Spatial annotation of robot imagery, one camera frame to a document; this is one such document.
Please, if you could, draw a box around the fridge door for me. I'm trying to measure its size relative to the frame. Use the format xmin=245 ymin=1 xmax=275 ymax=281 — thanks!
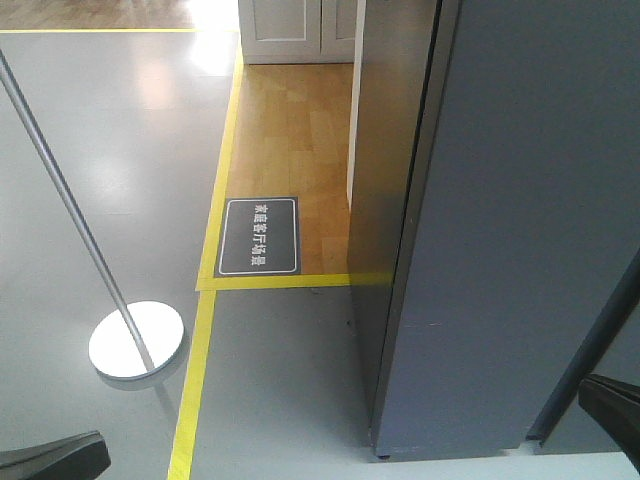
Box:
xmin=372 ymin=1 xmax=639 ymax=460

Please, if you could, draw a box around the white cabinet in background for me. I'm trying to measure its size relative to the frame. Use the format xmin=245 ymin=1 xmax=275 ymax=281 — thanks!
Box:
xmin=238 ymin=0 xmax=364 ymax=65

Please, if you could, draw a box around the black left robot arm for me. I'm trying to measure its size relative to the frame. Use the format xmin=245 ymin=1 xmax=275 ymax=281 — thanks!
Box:
xmin=1 ymin=431 xmax=111 ymax=479

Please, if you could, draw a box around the metal stanchion pole with base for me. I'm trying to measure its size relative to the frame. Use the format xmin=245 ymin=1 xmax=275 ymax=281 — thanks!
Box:
xmin=1 ymin=57 xmax=185 ymax=381

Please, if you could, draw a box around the dark fridge body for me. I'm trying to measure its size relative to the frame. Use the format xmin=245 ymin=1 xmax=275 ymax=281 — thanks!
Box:
xmin=347 ymin=0 xmax=640 ymax=456

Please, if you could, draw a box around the dark floor sign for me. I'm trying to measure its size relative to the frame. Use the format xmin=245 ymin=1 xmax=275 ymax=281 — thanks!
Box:
xmin=214 ymin=197 xmax=301 ymax=277

